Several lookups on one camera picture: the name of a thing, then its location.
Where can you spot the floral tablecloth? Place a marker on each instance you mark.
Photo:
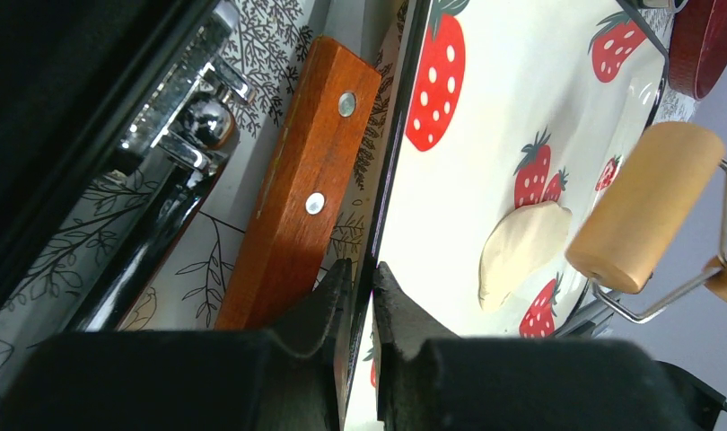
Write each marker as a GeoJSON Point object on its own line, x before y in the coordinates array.
{"type": "Point", "coordinates": [221, 238]}

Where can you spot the black poker chip case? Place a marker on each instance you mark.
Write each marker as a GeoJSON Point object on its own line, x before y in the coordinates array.
{"type": "Point", "coordinates": [114, 122]}

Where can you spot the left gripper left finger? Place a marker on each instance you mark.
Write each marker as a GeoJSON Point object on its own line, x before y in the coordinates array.
{"type": "Point", "coordinates": [283, 377]}

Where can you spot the strawberry print tray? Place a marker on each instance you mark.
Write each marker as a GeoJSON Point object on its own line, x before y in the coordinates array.
{"type": "Point", "coordinates": [489, 106]}

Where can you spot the red round lacquer tray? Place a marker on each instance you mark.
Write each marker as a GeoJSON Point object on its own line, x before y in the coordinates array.
{"type": "Point", "coordinates": [698, 47]}

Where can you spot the wooden dough roller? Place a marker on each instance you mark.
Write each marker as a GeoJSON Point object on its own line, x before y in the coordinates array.
{"type": "Point", "coordinates": [624, 238]}

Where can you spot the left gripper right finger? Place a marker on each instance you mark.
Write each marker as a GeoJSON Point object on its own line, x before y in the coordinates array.
{"type": "Point", "coordinates": [431, 379]}

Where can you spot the scraper with wooden handle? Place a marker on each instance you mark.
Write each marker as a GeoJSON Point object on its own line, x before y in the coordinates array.
{"type": "Point", "coordinates": [305, 184]}

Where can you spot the white dough ball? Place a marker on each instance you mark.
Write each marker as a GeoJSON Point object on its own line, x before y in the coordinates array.
{"type": "Point", "coordinates": [521, 243]}

